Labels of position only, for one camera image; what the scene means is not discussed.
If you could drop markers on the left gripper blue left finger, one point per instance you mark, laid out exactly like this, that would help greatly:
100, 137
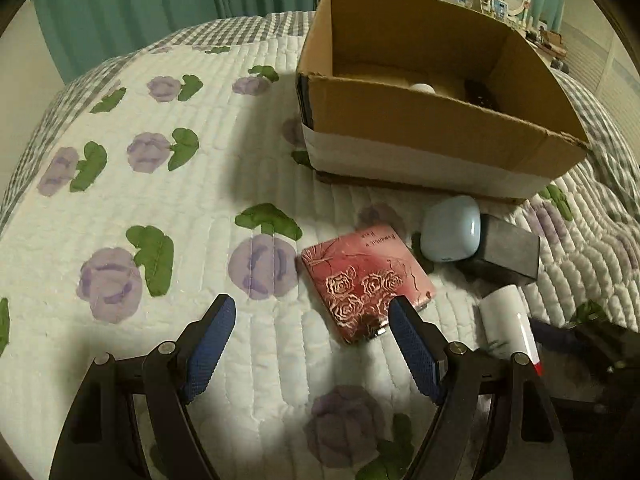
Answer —
100, 437

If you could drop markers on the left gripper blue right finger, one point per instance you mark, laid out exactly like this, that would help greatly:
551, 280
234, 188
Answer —
524, 438

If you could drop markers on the white bottle with red cap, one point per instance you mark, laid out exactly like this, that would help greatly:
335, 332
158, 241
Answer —
507, 327

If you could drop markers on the black charger cube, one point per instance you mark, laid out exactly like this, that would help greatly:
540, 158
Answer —
506, 255

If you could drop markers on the light blue earbuds case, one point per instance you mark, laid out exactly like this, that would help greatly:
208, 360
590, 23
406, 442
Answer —
451, 230

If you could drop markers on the red rose patterned case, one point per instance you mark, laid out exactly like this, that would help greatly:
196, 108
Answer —
357, 275

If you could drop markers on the black remote control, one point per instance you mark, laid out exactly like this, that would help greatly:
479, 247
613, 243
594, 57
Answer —
476, 93

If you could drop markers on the white plastic bottle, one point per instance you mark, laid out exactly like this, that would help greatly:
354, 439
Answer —
421, 87

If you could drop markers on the white floral quilt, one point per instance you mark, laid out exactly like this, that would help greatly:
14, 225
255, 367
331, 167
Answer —
190, 178

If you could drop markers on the grey checkered bed cover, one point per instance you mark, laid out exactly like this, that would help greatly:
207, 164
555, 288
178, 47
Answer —
610, 161

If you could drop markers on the dark checkered suitcase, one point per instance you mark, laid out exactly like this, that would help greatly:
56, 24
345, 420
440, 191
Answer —
558, 64

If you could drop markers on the white louvered wardrobe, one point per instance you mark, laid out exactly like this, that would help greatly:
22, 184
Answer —
597, 58

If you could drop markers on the brown cardboard box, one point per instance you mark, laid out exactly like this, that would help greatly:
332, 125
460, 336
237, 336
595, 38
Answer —
426, 93

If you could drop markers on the white dressing table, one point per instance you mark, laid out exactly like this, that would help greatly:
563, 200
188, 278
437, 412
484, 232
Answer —
549, 45

